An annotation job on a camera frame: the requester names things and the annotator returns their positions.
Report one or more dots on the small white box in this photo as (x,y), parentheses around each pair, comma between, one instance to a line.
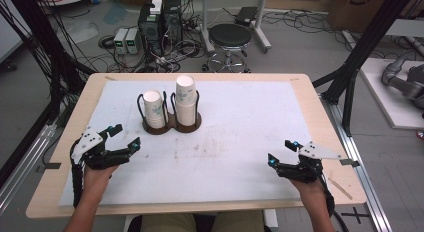
(156,7)

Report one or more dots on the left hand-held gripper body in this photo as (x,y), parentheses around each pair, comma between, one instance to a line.
(87,143)

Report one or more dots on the black tape cross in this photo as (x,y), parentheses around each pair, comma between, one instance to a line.
(355,214)

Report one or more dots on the white foam mat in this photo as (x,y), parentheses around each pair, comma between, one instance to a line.
(233,142)

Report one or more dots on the aluminium rail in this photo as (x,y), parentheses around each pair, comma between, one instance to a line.
(30,155)
(360,165)

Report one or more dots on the white platform board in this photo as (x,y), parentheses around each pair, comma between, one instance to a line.
(386,105)

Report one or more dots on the short stack of paper cups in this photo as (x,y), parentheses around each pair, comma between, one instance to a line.
(154,108)

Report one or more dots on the black tape piece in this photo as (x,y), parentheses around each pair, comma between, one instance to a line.
(350,162)
(50,165)

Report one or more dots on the black metal frame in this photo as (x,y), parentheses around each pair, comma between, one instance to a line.
(366,42)
(40,35)

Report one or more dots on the grey bench power supply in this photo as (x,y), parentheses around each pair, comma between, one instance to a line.
(133,40)
(120,40)

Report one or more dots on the person's right leg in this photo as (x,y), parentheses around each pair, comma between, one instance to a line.
(238,222)

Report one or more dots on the tall stack of paper cups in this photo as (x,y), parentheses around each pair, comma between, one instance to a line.
(185,102)

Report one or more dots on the person's left leg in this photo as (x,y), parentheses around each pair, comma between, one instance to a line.
(166,223)

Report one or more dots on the black box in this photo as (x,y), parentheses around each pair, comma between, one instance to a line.
(246,16)

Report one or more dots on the black round stool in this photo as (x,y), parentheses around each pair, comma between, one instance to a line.
(230,35)

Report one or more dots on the person's leg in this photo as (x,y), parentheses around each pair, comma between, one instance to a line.
(166,223)
(238,222)

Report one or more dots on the white metal stand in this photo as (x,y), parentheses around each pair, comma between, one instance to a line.
(206,25)

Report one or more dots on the person's right hand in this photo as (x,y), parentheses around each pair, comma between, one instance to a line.
(311,192)

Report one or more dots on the person's left hand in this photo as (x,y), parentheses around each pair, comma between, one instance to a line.
(95,183)

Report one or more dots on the thin wooden stick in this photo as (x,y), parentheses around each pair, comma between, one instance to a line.
(340,188)

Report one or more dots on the cardboard box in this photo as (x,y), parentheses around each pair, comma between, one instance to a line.
(350,12)

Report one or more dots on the black computer tower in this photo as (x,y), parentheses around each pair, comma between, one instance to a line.
(150,32)
(172,22)

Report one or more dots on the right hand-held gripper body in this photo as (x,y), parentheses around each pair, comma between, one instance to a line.
(311,152)

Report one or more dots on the small red object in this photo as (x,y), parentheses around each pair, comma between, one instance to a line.
(420,135)

